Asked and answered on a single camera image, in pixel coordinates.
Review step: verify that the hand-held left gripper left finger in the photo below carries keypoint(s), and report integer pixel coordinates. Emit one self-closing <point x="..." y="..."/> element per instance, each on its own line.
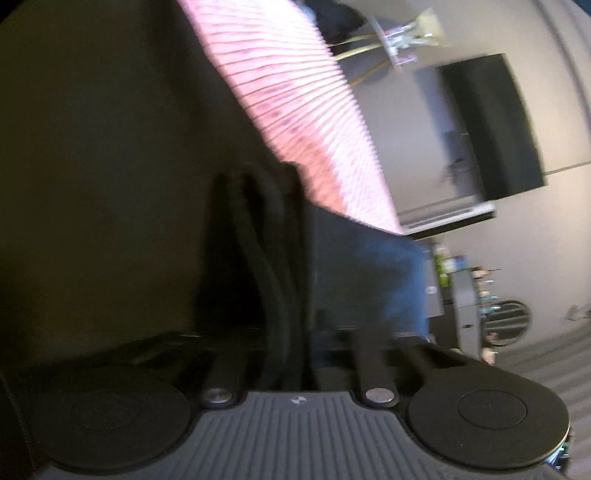
<point x="220" y="369"/>

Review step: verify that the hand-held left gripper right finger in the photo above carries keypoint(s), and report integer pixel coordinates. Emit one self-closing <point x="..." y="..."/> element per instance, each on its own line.
<point x="369" y="369"/>

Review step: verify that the dark cabinet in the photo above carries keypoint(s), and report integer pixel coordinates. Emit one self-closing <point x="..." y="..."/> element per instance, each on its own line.
<point x="461" y="300"/>

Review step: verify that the round metal fan grille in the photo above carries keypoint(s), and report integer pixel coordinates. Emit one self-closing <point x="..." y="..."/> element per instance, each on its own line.
<point x="505" y="323"/>

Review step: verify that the pink striped blanket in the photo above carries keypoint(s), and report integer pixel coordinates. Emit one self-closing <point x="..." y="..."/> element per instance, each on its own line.
<point x="300" y="115"/>

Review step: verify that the round side table gold legs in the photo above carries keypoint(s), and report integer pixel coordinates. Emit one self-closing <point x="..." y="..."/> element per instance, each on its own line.
<point x="364" y="38"/>

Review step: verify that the black crumpled cloth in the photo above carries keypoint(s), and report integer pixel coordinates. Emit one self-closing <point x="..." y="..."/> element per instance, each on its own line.
<point x="337" y="18"/>

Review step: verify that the black wall television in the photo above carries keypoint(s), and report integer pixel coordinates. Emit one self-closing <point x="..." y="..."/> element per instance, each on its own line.
<point x="494" y="124"/>

